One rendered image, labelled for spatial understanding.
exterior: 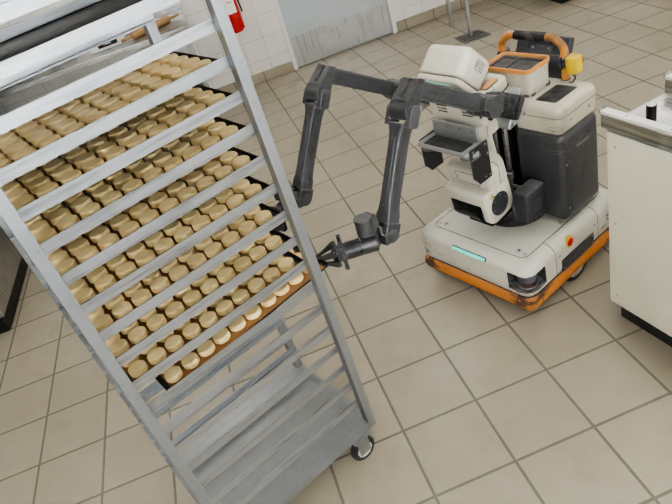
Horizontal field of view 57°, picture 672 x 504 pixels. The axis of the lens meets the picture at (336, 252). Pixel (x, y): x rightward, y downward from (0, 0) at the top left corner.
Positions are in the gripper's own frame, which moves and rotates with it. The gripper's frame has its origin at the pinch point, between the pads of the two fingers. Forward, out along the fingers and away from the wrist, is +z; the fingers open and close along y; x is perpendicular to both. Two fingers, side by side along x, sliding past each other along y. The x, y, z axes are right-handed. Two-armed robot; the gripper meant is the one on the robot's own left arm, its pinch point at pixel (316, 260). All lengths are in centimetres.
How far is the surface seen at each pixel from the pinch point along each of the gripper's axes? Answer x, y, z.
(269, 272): 8.6, 6.6, 14.2
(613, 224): -13, -32, -105
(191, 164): 19, 50, 21
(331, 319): 11.3, -15.4, 1.1
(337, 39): -455, -64, -69
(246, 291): 14.2, 6.4, 21.6
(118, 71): 22, 77, 27
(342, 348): 11.2, -28.5, 0.8
